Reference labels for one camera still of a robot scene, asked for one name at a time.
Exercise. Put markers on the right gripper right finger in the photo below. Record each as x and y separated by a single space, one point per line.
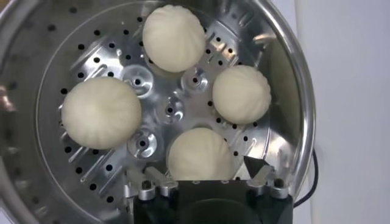
262 176

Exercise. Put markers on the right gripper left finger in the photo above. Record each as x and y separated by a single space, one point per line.
158 182

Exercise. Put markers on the white steamed baozi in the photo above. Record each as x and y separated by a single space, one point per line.
173 38
241 94
101 112
199 153

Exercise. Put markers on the perforated steel steamer basket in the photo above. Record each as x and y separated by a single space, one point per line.
176 109

